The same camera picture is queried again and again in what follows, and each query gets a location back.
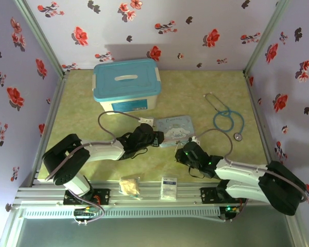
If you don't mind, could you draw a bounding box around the white gauze packet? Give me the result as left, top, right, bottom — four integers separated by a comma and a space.
160, 176, 178, 201

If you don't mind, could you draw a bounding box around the aluminium frame side rail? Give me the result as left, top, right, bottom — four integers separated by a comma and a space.
243, 73, 276, 165
32, 73, 70, 181

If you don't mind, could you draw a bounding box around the clear bag of cotton balls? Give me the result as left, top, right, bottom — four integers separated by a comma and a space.
118, 176, 143, 201

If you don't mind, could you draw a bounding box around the white slotted cable duct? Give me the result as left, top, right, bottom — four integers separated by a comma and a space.
23, 207, 221, 220

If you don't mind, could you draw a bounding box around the blue cartoon pouch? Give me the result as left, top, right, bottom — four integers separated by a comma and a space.
155, 115, 198, 149

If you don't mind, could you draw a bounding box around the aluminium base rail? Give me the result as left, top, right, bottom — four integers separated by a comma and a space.
11, 180, 298, 209

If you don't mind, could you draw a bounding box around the blue stethoscope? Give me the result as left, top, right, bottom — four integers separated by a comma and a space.
202, 93, 245, 142

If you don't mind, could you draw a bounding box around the aluminium frame corner post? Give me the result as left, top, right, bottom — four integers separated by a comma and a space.
14, 0, 70, 78
243, 0, 290, 75

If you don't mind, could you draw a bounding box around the blue lidded plastic storage box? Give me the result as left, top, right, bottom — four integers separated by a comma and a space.
92, 58, 162, 115

